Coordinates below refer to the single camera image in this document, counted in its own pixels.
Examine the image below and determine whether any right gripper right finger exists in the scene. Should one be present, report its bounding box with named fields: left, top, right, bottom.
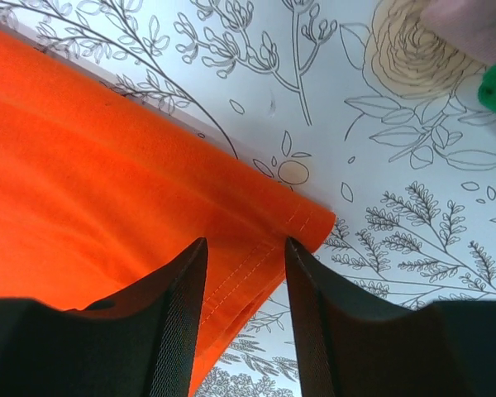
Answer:
left=285, top=239, right=496, bottom=396

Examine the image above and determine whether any floral patterned table mat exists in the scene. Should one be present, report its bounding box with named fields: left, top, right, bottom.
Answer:
left=0, top=1, right=496, bottom=396

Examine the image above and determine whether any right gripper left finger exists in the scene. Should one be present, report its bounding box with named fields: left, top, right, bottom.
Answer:
left=0, top=238, right=208, bottom=396

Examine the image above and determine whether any orange t shirt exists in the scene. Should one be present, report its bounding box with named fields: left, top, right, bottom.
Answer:
left=0, top=31, right=336, bottom=392

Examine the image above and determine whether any folded pink t shirt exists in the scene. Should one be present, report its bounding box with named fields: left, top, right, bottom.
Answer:
left=421, top=0, right=496, bottom=65

